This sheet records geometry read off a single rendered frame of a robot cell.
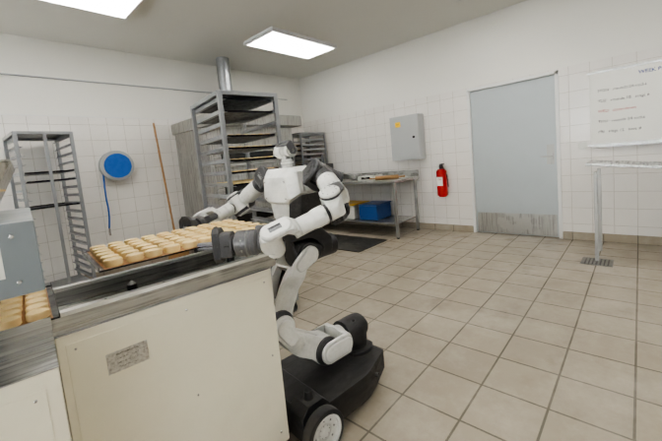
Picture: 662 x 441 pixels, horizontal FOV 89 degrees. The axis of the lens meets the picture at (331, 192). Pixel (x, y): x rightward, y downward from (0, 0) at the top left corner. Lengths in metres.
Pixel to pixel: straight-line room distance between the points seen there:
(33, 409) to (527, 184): 4.99
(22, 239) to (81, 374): 0.47
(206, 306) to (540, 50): 4.75
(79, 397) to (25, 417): 0.24
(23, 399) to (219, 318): 0.56
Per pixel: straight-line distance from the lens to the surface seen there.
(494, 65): 5.31
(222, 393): 1.49
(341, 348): 1.92
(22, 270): 1.00
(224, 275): 1.35
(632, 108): 4.99
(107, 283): 1.54
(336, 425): 1.81
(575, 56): 5.12
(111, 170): 5.25
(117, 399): 1.35
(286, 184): 1.52
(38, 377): 1.07
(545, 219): 5.21
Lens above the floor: 1.25
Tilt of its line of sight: 5 degrees down
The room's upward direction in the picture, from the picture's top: 5 degrees counter-clockwise
